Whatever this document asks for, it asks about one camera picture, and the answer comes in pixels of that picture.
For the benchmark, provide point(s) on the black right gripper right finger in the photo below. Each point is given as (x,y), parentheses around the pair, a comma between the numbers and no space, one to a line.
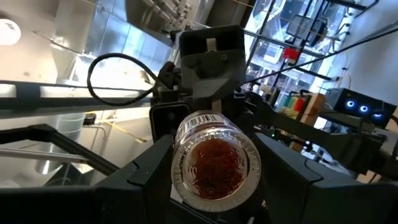
(289,186)

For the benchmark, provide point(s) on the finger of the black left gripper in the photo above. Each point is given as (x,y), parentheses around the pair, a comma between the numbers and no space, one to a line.
(211,62)

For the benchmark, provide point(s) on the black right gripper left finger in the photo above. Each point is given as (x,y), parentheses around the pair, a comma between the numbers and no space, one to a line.
(146,186)

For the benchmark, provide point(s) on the saffron glass jar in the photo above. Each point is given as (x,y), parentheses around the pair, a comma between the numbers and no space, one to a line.
(216,161)

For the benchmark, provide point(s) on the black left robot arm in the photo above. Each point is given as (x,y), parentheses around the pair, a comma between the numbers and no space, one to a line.
(311,137)

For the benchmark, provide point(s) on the red box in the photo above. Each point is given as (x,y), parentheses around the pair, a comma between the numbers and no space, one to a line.
(291,53)

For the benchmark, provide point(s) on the computer with blue lights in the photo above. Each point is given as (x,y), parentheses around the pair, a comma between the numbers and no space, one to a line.
(357,105)

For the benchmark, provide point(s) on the round ceiling lamp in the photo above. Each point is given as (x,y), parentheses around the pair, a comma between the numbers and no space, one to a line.
(8,31)

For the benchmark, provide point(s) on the silver ceiling duct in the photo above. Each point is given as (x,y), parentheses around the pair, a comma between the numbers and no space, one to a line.
(62,133)

